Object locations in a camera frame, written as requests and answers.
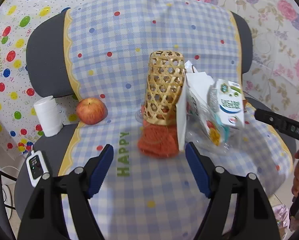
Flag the red apple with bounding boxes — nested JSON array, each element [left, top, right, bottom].
[[76, 98, 107, 125]]

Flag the orange knitted cloth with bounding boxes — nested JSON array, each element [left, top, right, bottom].
[[137, 119, 179, 159]]

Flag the white digital timer device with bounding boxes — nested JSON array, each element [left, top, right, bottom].
[[26, 151, 49, 187]]

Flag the white green milk carton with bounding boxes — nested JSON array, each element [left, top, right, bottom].
[[208, 79, 245, 129]]

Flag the balloon pattern plastic sheet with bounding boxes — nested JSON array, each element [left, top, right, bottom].
[[0, 0, 206, 156]]

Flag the clear plastic trash bag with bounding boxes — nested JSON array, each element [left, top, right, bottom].
[[184, 61, 245, 154]]

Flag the floral pattern plastic sheet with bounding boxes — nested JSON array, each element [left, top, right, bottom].
[[205, 0, 299, 121]]

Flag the white charging cable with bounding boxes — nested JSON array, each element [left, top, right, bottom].
[[0, 144, 35, 181]]

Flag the white paper roll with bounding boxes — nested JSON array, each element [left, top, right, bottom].
[[33, 95, 63, 137]]

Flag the woven bamboo basket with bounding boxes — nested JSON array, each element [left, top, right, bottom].
[[143, 50, 186, 126]]

